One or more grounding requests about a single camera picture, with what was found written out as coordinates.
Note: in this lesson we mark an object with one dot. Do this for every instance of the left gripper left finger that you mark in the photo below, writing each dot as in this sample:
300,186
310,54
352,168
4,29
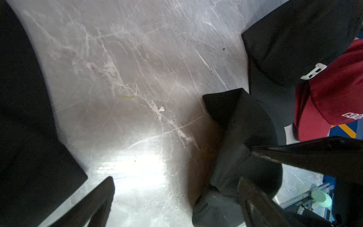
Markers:
93,210

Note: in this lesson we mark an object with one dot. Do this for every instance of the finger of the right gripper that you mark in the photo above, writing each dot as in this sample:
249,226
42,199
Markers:
336,156

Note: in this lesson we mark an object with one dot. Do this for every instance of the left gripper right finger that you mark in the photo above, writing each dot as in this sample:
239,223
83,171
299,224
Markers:
257,208

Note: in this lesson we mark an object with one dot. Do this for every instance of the black R cap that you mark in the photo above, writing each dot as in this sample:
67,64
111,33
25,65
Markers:
293,44

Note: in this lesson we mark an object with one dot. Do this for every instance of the green foam handle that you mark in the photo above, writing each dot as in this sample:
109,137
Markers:
321,198

